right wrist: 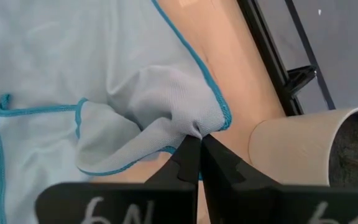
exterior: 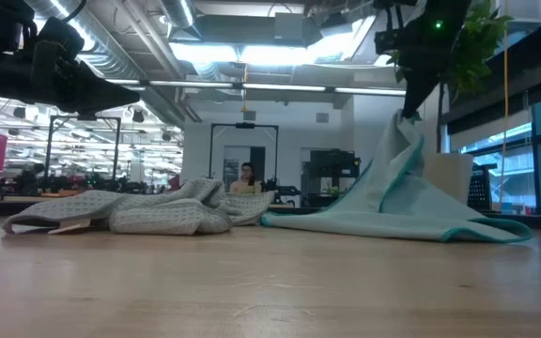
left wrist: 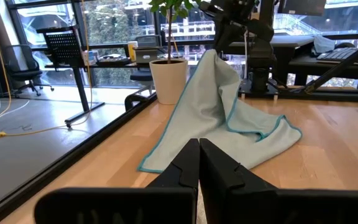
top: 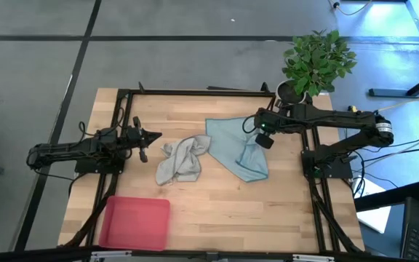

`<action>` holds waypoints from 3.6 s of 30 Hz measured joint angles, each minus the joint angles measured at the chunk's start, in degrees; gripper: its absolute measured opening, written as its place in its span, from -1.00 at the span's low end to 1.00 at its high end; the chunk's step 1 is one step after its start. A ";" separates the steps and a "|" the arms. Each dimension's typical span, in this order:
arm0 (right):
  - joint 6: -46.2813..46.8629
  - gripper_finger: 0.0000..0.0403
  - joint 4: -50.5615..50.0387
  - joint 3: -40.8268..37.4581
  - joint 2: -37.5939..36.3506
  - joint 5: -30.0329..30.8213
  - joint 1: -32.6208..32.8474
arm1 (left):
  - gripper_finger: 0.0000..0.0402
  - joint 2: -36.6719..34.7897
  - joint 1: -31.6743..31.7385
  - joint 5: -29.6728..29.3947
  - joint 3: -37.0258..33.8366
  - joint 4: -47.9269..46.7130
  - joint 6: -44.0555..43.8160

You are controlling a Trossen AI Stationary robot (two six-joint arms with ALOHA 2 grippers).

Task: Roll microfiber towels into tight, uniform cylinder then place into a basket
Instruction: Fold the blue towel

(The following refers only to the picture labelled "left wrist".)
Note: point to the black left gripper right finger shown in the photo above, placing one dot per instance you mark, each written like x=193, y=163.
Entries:
x=222, y=186

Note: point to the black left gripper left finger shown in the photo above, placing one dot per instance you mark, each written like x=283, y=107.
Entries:
x=179, y=174

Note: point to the light blue microfiber towel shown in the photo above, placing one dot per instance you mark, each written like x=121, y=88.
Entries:
x=210, y=102

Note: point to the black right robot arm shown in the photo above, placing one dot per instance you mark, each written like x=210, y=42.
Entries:
x=235, y=25

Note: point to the white plant pot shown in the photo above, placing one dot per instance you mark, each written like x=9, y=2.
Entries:
x=168, y=81

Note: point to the yellow canister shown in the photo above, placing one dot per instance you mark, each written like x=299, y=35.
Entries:
x=132, y=51

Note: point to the white small carton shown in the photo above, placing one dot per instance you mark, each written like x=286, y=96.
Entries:
x=90, y=57

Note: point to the black side desk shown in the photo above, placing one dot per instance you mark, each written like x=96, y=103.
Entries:
x=291, y=46

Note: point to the green leafy potted plant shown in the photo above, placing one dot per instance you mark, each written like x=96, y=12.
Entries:
x=166, y=6

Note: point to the black standing desk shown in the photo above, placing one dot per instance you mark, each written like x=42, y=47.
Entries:
x=64, y=46

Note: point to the light blue cloth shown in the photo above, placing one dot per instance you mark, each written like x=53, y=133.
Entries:
x=323, y=45

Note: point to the black keyboard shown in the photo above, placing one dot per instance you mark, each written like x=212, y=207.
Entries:
x=337, y=54

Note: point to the black office chair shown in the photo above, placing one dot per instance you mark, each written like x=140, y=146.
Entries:
x=26, y=73

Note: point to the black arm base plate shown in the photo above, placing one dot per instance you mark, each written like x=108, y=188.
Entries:
x=247, y=90

